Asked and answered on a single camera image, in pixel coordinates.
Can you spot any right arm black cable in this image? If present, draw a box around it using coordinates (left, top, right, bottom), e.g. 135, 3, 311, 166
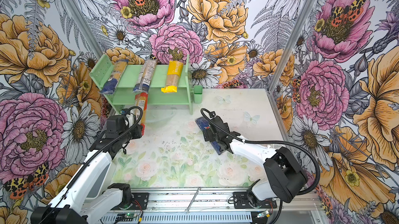
200, 108, 321, 224

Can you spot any spaghetti bag with white label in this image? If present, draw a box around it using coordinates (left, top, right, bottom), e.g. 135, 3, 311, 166
133, 59, 158, 93

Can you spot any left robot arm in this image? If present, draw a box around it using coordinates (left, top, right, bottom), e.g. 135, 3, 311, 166
30, 113, 143, 224

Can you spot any small board right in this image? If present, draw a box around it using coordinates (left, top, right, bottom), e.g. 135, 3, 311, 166
257, 210, 270, 218

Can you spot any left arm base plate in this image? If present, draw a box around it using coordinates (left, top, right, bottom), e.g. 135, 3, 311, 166
112, 192, 150, 210

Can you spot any white grey bin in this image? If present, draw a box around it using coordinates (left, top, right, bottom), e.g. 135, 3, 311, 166
85, 162, 116, 202

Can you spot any metal rod on rail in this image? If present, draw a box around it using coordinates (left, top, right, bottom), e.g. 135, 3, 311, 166
185, 187, 202, 213

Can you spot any green cup on shelf side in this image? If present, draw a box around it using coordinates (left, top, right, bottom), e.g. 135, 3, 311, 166
193, 85, 203, 104

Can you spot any green wooden shelf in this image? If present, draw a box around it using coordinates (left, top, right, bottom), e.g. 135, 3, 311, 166
89, 54, 194, 114

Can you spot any yellow spaghetti bag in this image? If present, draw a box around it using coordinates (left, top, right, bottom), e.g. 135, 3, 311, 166
161, 61, 184, 93

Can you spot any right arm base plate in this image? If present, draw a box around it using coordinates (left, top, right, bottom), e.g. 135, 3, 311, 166
232, 191, 277, 209

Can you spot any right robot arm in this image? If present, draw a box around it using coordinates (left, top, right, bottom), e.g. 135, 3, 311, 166
195, 116, 308, 208

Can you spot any spaghetti bag with blue end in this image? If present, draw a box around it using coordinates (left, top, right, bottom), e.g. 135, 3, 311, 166
100, 59, 128, 95

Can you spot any green circuit board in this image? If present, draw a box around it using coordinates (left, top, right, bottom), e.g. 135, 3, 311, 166
115, 213, 141, 223

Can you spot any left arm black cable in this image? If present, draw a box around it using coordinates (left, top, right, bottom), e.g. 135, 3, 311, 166
37, 106, 144, 224

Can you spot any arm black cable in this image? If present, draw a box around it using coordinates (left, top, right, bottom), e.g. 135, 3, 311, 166
200, 108, 321, 224
37, 106, 144, 224

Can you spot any red spaghetti bag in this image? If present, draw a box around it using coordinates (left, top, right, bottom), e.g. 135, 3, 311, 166
134, 92, 148, 136

